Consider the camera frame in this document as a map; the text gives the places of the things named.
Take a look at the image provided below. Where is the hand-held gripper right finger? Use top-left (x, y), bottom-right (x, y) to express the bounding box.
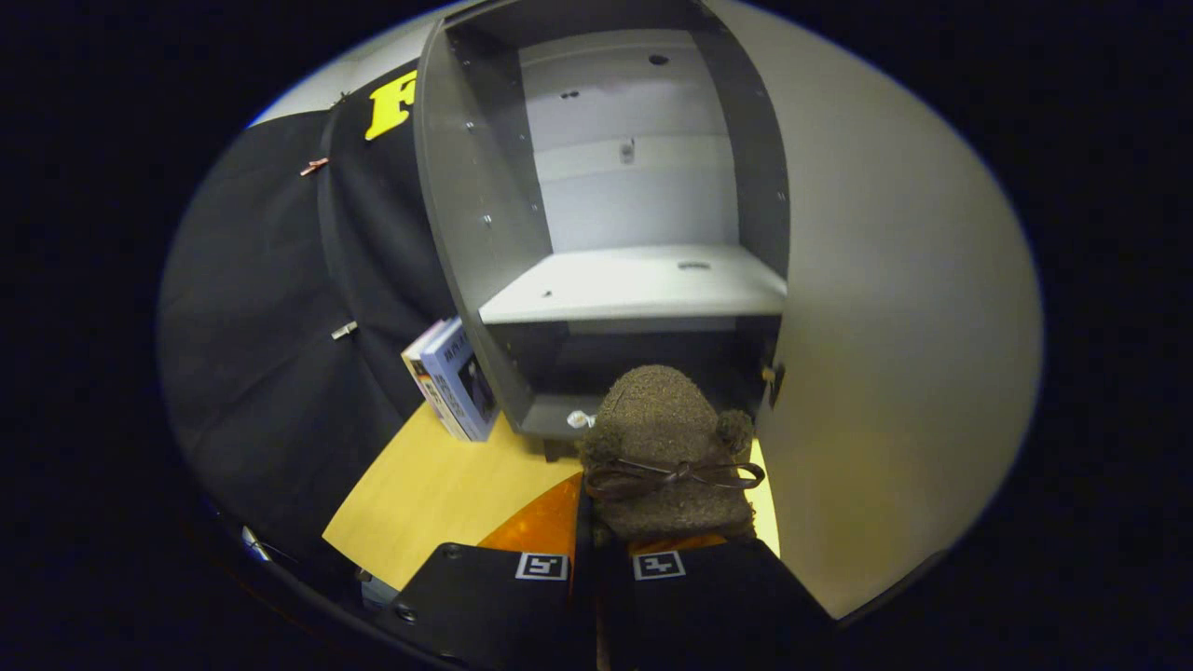
top-left (598, 531), bottom-right (835, 671)

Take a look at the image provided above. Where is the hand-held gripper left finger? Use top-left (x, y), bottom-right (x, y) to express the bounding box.
top-left (391, 471), bottom-right (597, 671)

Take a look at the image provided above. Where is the brown fuzzy shoe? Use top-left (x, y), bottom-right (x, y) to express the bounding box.
top-left (578, 364), bottom-right (767, 546)

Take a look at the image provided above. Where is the beige shoe cabinet door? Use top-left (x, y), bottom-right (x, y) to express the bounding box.
top-left (708, 0), bottom-right (1045, 621)

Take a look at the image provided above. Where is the grey shoe cabinet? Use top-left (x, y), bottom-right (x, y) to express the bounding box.
top-left (413, 0), bottom-right (793, 462)

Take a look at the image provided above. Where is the white cabinet shelf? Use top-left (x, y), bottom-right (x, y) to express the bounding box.
top-left (478, 245), bottom-right (788, 325)

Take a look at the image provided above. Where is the blue book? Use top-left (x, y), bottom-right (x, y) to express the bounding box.
top-left (419, 319), bottom-right (501, 443)

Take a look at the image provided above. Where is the white book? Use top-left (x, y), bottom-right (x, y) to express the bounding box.
top-left (401, 319), bottom-right (472, 441)

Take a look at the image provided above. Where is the black backdrop cloth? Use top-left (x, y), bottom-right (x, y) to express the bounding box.
top-left (158, 61), bottom-right (467, 579)

